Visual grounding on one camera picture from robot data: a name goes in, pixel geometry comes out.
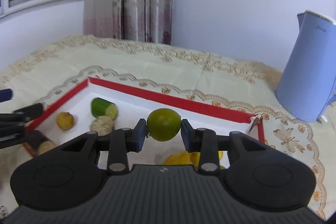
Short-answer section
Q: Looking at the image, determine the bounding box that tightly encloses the small yellow fruit piece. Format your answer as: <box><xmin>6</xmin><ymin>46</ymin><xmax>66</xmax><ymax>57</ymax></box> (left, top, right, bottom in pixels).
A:
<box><xmin>190</xmin><ymin>151</ymin><xmax>223</xmax><ymax>170</ymax></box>

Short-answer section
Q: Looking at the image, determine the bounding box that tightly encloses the large yellow fruit piece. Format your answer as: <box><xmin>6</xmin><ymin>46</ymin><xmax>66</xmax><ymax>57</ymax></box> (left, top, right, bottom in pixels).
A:
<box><xmin>163</xmin><ymin>152</ymin><xmax>193</xmax><ymax>165</ymax></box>

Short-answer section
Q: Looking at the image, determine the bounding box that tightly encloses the small green cucumber piece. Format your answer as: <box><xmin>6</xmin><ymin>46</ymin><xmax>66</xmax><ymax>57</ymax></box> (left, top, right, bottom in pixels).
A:
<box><xmin>91</xmin><ymin>97</ymin><xmax>118</xmax><ymax>120</ymax></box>

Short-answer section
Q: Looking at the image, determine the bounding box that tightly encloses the brown longan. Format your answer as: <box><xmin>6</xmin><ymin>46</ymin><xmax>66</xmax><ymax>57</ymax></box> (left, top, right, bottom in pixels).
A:
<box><xmin>56</xmin><ymin>112</ymin><xmax>75</xmax><ymax>131</ymax></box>

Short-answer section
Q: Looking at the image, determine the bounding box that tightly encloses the cream embroidered tablecloth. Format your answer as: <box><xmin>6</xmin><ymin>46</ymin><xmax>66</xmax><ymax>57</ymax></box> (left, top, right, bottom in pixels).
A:
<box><xmin>1</xmin><ymin>36</ymin><xmax>335</xmax><ymax>218</ymax></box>

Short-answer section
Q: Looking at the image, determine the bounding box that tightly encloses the red shallow cardboard box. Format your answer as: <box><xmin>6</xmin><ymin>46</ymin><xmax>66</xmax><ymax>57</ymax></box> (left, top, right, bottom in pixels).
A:
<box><xmin>27</xmin><ymin>77</ymin><xmax>265</xmax><ymax>155</ymax></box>

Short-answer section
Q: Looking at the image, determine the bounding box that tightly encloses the light blue electric kettle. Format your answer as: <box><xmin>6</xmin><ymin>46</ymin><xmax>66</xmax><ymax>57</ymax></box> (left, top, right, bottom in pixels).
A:
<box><xmin>275</xmin><ymin>10</ymin><xmax>335</xmax><ymax>122</ymax></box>

